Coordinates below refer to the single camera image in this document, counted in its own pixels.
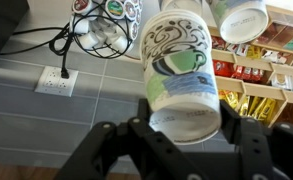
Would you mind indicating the green lid coffee pod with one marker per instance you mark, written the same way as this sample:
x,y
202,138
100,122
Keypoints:
x,y
115,8

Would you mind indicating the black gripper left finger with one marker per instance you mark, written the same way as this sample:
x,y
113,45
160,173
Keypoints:
x,y
136,150

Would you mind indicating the wooden condiment organizer rack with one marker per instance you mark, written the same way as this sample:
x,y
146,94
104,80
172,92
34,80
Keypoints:
x,y
256,89

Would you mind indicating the tall printed paper cup stack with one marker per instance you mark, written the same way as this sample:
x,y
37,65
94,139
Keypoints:
x,y
242,23

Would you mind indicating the white wall power outlet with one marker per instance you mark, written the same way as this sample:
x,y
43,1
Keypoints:
x,y
51,83

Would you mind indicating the red lid coffee pod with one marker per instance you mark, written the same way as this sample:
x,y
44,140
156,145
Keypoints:
x,y
81,4

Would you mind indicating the white coffee pod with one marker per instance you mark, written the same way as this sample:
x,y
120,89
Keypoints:
x,y
134,30
120,43
79,26
88,40
104,26
131,10

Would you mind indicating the white red-print packet pile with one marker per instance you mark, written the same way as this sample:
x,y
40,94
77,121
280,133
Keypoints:
x,y
272,56

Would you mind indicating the black pod coffee machine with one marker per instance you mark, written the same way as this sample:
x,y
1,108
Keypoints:
x,y
2,26

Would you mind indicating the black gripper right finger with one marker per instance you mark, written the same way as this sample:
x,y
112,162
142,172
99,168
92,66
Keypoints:
x,y
269,153

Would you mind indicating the white tea packet pile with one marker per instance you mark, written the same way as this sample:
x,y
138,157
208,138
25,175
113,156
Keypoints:
x,y
286,81

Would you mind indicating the bright yellow packet pile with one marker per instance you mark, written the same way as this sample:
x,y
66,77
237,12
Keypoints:
x,y
252,106

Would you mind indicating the printed paper coffee cup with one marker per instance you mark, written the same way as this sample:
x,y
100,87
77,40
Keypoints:
x,y
179,66

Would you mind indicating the dark red packet pile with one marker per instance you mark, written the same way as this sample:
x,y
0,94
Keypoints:
x,y
219,42

